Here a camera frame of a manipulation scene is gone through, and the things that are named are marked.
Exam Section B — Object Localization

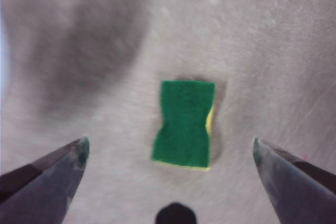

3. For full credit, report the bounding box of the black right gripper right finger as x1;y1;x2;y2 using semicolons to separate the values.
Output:
253;136;336;224

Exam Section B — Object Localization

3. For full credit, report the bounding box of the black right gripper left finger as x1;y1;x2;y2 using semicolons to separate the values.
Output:
0;136;91;224

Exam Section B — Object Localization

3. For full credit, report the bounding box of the yellow sponge green scouring pad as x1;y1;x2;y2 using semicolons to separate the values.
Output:
150;80;216;172

